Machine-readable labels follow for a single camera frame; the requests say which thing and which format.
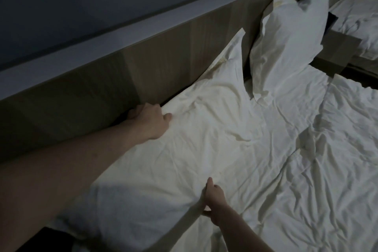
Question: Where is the person's right hand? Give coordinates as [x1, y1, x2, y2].
[200, 177, 230, 226]

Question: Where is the person's left hand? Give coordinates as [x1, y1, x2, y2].
[126, 102, 173, 141]

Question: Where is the white pillow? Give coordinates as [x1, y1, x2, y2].
[249, 0, 331, 106]
[54, 28, 266, 245]

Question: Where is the person's right forearm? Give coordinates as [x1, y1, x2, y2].
[211, 201, 275, 252]

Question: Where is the person's left forearm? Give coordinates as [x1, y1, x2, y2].
[0, 120, 157, 252]

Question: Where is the white neighbouring bed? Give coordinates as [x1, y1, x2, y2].
[329, 0, 378, 60]

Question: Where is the wooden headboard with ledge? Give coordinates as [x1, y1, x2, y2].
[0, 0, 370, 167]

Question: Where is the white wrinkled duvet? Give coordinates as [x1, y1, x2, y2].
[245, 74, 378, 252]

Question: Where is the wooden nightstand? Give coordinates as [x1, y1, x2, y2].
[311, 29, 362, 75]

